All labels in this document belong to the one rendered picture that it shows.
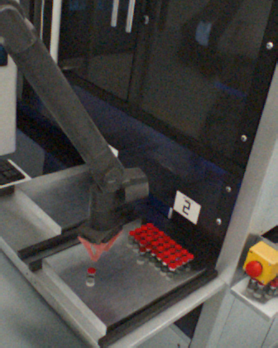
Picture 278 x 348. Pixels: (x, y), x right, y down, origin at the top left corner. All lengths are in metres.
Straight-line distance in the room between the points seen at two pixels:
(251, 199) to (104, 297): 0.42
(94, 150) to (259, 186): 0.41
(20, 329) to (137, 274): 1.09
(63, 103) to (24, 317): 1.58
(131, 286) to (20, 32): 0.71
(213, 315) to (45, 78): 0.85
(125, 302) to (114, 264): 0.14
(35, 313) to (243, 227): 1.36
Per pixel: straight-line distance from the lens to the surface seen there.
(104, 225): 0.99
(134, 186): 0.97
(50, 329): 2.19
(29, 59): 0.74
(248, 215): 1.11
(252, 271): 1.12
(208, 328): 1.37
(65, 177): 1.54
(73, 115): 0.81
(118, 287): 1.15
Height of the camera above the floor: 1.69
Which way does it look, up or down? 29 degrees down
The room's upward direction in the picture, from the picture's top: 10 degrees clockwise
